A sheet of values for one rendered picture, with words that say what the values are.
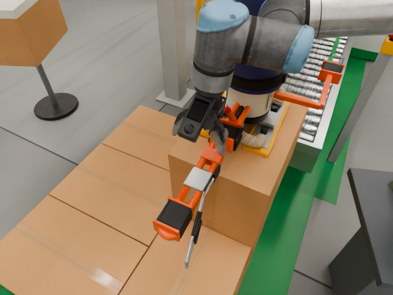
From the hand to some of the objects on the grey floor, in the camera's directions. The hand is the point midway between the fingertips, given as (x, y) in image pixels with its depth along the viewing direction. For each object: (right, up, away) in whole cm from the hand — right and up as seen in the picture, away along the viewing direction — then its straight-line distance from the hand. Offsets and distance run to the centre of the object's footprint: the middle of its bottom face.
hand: (196, 147), depth 79 cm
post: (+108, -10, +153) cm, 188 cm away
